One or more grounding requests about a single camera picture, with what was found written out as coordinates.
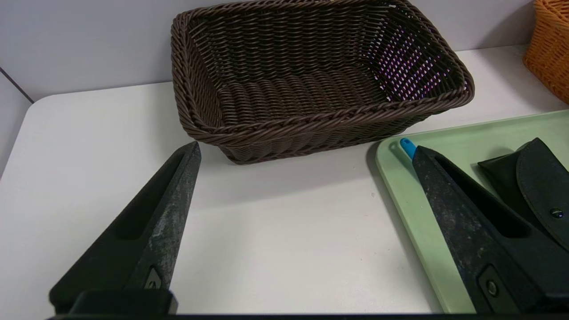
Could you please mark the light green plastic tray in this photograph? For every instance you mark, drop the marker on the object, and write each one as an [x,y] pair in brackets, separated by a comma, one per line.
[413,213]

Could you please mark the dark brown wicker basket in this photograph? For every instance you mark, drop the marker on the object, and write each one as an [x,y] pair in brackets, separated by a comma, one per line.
[311,89]

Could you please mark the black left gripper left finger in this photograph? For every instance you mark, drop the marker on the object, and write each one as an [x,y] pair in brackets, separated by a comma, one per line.
[151,240]

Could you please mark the black folded pouch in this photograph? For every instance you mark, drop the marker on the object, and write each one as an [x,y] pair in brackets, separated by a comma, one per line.
[540,186]

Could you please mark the orange wicker basket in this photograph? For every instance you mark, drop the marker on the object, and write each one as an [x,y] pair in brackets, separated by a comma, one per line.
[549,53]

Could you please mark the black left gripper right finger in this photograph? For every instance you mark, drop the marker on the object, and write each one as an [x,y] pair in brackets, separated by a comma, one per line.
[471,240]

